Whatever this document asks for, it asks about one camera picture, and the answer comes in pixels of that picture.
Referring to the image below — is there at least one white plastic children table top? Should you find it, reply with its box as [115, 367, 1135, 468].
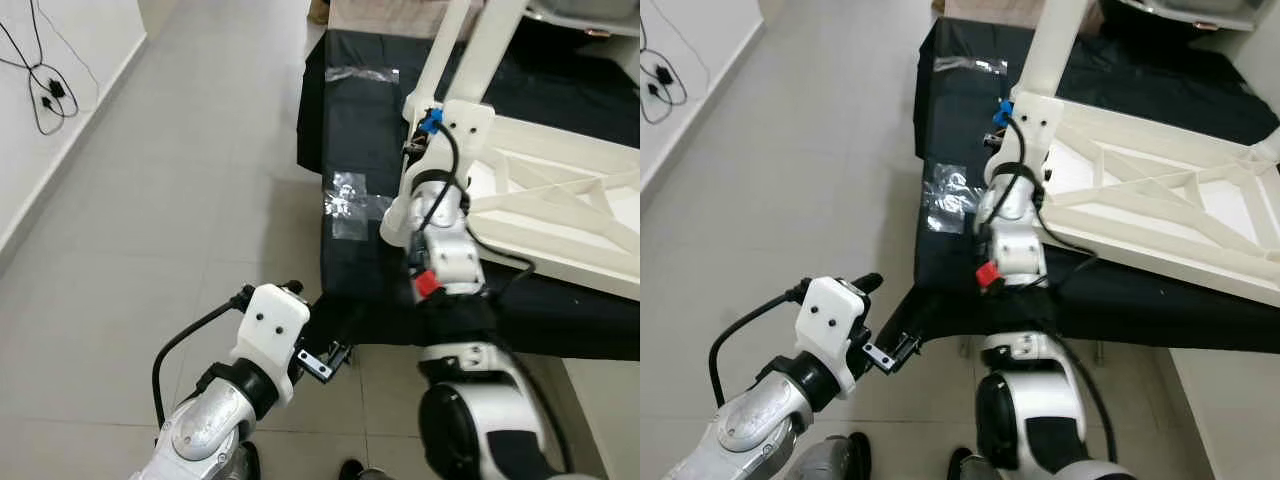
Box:
[380, 95, 641, 301]
[975, 90, 1280, 309]

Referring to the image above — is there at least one black cloth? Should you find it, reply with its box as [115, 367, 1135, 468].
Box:
[912, 18, 1280, 353]
[297, 28, 641, 363]

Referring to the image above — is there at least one clear tape patch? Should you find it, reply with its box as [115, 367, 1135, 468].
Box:
[325, 172, 393, 241]
[928, 165, 986, 233]

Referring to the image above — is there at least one clear plastic film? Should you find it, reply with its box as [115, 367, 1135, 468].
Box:
[935, 57, 1009, 76]
[325, 66, 399, 83]

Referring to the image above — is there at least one beige patterned cloth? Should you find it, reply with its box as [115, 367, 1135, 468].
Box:
[328, 0, 451, 36]
[940, 0, 1051, 23]

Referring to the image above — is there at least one clear plastic storage container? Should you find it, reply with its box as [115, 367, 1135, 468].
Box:
[1120, 0, 1266, 31]
[525, 0, 641, 23]

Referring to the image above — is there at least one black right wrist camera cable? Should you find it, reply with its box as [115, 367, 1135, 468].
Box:
[980, 98, 1101, 296]
[405, 108, 538, 301]

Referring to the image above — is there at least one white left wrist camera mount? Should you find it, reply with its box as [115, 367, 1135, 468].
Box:
[795, 277, 871, 396]
[232, 283, 311, 401]

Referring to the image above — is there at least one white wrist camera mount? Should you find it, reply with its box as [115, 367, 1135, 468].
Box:
[430, 98, 494, 191]
[795, 277, 871, 396]
[1005, 92, 1063, 186]
[232, 283, 311, 401]

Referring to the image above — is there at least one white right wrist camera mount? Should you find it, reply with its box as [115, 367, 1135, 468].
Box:
[430, 98, 494, 191]
[1005, 92, 1063, 186]

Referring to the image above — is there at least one black power cable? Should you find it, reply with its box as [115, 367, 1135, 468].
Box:
[30, 0, 101, 96]
[0, 0, 79, 136]
[640, 0, 691, 126]

